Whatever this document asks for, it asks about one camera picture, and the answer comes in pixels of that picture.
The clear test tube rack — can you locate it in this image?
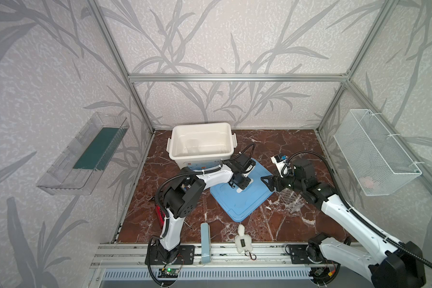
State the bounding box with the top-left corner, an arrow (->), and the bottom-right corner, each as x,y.
277,188 -> 306,214

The blue plastic bin lid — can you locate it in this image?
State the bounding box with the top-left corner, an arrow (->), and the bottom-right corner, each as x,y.
210,160 -> 273,223

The white plastic storage bin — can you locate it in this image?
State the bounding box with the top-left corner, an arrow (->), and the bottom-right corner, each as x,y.
166,122 -> 238,170

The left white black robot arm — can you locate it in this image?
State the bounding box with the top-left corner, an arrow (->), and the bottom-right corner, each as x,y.
154,153 -> 256,255

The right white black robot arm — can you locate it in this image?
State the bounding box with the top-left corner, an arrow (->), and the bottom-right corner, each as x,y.
261,154 -> 432,288

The pink object in basket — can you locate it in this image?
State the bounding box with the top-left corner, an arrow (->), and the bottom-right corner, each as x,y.
359,176 -> 376,190

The light blue standing block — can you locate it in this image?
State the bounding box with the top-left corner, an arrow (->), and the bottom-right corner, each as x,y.
200,223 -> 211,265

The white plastic squeeze bottle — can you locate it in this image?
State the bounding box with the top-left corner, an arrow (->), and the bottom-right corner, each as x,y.
234,224 -> 253,254

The green circuit board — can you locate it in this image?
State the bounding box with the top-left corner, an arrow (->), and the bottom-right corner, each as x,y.
158,268 -> 180,278

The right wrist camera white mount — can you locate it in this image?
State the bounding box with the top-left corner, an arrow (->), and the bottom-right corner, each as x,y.
271,154 -> 290,178

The white wire mesh basket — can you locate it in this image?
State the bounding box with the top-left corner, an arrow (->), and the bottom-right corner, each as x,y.
334,109 -> 422,196

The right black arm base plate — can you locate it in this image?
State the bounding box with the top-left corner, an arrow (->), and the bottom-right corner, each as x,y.
285,244 -> 323,264

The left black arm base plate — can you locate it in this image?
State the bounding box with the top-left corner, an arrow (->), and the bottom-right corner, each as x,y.
145,244 -> 195,265

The aluminium front rail frame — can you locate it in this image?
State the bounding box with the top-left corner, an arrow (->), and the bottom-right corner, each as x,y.
90,242 -> 333,269

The clear acrylic wall shelf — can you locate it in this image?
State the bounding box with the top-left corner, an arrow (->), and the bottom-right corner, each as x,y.
37,112 -> 130,196

